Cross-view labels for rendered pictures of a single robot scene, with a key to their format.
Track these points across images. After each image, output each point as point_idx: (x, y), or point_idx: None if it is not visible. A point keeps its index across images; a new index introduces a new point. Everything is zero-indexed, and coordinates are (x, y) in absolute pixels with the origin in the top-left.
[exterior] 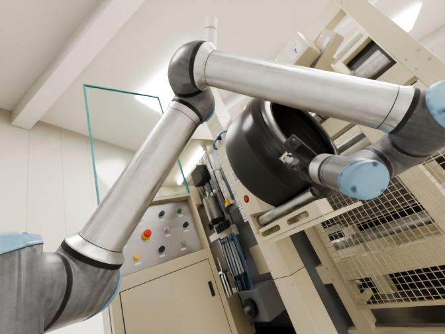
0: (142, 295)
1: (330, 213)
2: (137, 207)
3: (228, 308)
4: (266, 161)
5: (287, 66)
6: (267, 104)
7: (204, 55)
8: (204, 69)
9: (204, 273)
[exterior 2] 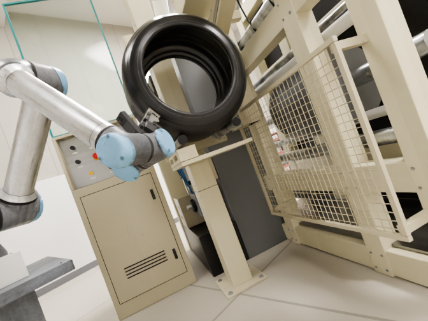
0: (96, 199)
1: (192, 159)
2: (25, 172)
3: (167, 207)
4: (139, 114)
5: (43, 102)
6: (140, 47)
7: (2, 84)
8: (9, 92)
9: (146, 183)
